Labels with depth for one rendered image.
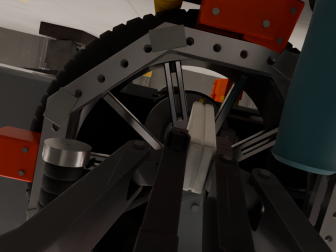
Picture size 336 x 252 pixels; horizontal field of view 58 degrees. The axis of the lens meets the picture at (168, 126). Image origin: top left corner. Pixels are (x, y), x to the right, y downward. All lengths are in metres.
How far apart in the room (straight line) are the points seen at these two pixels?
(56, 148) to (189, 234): 0.20
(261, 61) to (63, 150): 0.35
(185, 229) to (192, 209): 0.03
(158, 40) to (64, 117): 0.19
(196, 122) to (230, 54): 0.33
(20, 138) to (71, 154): 0.28
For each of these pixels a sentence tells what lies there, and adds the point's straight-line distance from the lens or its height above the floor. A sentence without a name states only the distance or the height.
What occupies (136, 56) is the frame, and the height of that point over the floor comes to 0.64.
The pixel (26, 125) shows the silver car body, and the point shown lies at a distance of 1.08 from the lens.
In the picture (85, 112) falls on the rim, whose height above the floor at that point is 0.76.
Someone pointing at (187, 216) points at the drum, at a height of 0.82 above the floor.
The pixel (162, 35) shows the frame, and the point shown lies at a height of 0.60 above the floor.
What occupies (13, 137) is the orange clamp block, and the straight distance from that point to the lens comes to 0.56.
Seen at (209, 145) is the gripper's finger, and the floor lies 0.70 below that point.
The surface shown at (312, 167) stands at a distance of 0.42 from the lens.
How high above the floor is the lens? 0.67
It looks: 8 degrees up
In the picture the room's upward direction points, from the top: 167 degrees counter-clockwise
